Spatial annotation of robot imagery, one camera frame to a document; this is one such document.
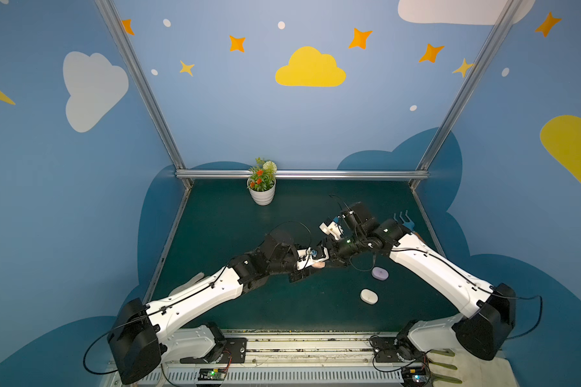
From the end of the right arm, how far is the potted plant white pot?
48cm

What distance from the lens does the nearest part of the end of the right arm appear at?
638 mm

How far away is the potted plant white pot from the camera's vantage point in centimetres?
103
